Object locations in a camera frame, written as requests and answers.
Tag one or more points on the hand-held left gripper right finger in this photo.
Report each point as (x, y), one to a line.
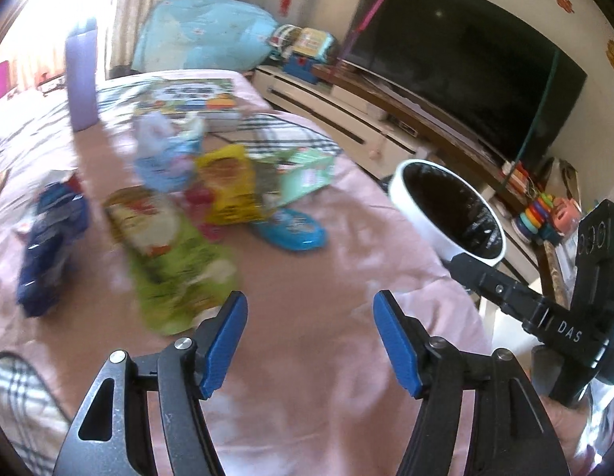
(396, 342)

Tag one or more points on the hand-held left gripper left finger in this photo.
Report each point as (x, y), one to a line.
(222, 347)

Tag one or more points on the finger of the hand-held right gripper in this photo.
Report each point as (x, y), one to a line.
(490, 285)

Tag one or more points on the green snack bag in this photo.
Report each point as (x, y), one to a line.
(163, 258)

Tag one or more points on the white trash bin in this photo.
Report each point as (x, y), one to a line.
(411, 203)

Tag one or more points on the cyan blue wrapper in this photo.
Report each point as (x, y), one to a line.
(292, 230)

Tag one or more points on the yellow snack bag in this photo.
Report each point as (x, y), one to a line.
(227, 183)

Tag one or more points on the mint green carton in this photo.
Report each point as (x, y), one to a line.
(307, 173)

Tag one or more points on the light blue plastic bag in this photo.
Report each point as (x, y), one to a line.
(160, 163)

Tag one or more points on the dark blue snack bag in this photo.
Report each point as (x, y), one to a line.
(49, 248)

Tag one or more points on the person's right hand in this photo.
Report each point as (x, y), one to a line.
(572, 431)

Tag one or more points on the pink plaid-patch blanket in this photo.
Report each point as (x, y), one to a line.
(312, 307)

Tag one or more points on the pink round toy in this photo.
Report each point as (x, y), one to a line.
(567, 213)

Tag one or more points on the orange toy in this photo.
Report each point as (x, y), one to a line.
(517, 178)

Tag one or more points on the beige bag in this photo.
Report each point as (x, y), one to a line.
(560, 173)

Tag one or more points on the green stick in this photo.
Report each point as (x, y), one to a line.
(537, 109)

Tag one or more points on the black television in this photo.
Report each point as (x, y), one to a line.
(460, 59)

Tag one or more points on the white TV cabinet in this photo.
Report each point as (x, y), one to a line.
(336, 109)

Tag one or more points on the colourful picture book box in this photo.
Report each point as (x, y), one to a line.
(197, 94)

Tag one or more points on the blue toy cash register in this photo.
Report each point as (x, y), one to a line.
(299, 67)

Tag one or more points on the pink stick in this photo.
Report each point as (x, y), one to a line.
(371, 15)

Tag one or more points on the purple bottle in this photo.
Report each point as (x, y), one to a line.
(82, 84)

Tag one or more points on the white green basket toy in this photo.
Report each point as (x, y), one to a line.
(283, 42)

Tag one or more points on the light blue quilt bundle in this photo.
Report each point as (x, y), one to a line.
(202, 29)

